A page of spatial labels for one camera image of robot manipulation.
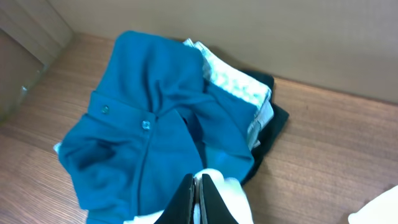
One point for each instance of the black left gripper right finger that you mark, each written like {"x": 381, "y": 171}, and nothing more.
{"x": 213, "y": 210}

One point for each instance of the light grey folded garment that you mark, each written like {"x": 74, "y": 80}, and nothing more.
{"x": 236, "y": 83}

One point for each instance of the blue button shirt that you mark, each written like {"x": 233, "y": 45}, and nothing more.
{"x": 152, "y": 120}

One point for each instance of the black folded garment left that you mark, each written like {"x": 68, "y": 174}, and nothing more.
{"x": 272, "y": 129}

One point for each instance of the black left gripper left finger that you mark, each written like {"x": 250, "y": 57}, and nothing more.
{"x": 180, "y": 208}

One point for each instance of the white t-shirt black print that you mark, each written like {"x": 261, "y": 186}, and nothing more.
{"x": 382, "y": 209}

